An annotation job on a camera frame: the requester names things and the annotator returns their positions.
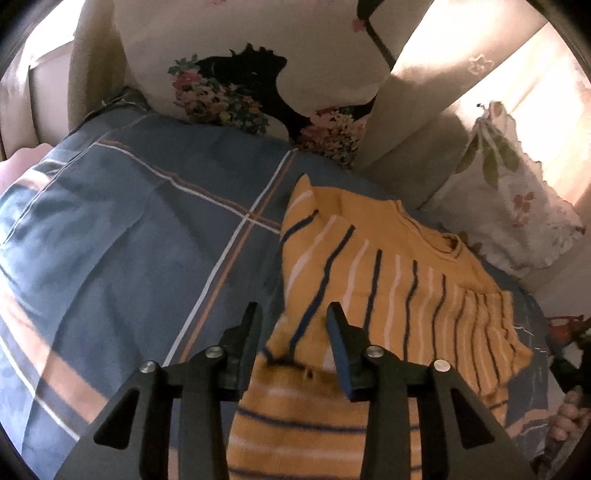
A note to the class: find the pink cloth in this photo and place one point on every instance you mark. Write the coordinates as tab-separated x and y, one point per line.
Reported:
21	164

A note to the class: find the beige cushion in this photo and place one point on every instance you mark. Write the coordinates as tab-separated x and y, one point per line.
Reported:
415	115

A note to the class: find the beige curtain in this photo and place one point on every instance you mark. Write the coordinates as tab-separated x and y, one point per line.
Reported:
94	60

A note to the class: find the blue plaid bed sheet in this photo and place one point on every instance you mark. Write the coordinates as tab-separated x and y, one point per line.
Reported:
120	240

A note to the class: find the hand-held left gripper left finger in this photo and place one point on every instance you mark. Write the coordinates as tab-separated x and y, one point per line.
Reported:
250	333

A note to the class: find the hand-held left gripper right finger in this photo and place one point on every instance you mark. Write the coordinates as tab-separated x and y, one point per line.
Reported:
335	347

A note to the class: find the person's right hand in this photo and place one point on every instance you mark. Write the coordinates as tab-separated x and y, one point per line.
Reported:
570	417

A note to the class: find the floral pillow with black print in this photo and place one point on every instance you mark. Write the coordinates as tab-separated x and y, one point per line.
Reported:
318	55

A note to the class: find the yellow striped knit sweater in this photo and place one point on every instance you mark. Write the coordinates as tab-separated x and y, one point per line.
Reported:
392	258

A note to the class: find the white ruffled leaf-print pillow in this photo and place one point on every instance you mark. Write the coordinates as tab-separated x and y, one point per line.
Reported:
512	203

